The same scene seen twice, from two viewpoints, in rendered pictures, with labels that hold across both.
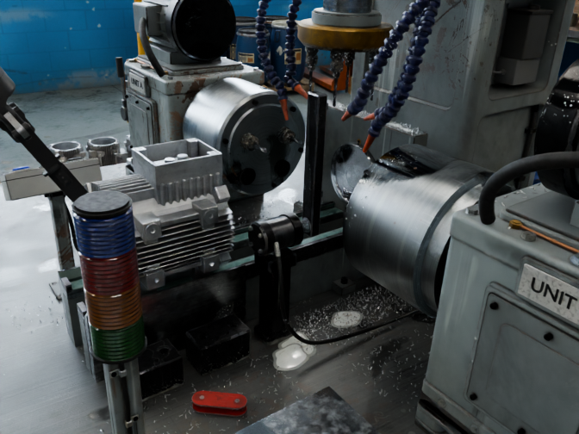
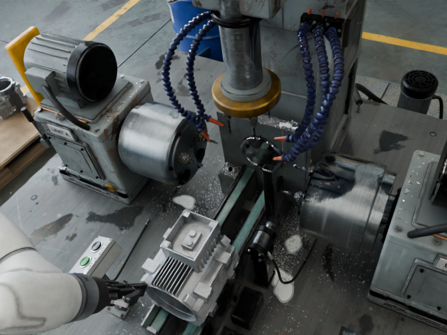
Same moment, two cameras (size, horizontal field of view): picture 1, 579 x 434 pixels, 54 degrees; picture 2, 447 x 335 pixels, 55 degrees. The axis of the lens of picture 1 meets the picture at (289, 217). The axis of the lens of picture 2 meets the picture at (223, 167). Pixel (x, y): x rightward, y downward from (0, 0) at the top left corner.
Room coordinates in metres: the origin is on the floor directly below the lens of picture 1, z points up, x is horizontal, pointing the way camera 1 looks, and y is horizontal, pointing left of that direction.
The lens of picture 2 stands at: (0.31, 0.27, 2.05)
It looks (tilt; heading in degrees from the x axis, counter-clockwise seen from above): 49 degrees down; 342
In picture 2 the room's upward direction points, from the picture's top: 10 degrees counter-clockwise
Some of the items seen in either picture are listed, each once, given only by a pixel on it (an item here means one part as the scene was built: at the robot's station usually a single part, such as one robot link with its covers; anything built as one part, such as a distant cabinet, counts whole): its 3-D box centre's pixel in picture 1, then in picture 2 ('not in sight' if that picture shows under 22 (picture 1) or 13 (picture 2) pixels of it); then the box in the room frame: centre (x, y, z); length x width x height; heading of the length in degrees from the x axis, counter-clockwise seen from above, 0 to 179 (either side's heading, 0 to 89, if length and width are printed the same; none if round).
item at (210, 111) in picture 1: (233, 129); (152, 139); (1.38, 0.15, 1.04); 0.37 x 0.25 x 0.25; 36
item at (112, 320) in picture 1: (113, 298); not in sight; (0.54, 0.19, 1.10); 0.06 x 0.06 x 0.04
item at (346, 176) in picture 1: (352, 176); (261, 154); (1.15, -0.13, 1.02); 0.15 x 0.02 x 0.15; 36
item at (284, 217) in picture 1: (363, 261); (297, 215); (0.95, -0.14, 0.92); 0.45 x 0.13 x 0.24; 126
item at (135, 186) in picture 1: (159, 225); (190, 271); (0.89, 0.23, 1.02); 0.20 x 0.19 x 0.19; 126
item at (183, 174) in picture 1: (177, 170); (191, 240); (0.91, 0.19, 1.11); 0.12 x 0.11 x 0.07; 126
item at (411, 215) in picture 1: (446, 237); (356, 204); (0.83, -0.26, 1.04); 0.41 x 0.25 x 0.25; 36
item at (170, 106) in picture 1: (189, 126); (102, 131); (1.58, 0.29, 0.99); 0.35 x 0.31 x 0.37; 36
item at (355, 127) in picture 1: (372, 189); (269, 149); (1.19, -0.19, 0.97); 0.30 x 0.11 x 0.34; 36
